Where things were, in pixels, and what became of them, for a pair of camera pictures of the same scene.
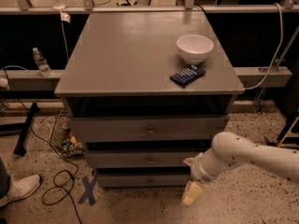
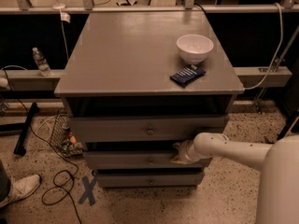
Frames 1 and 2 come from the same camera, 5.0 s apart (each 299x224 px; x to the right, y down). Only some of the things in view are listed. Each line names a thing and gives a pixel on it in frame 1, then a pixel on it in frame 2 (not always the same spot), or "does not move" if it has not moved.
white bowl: x=194 y=48 does not move
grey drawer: x=145 y=159 does not move
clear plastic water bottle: x=42 y=63 does not move
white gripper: x=197 y=171 -> x=188 y=153
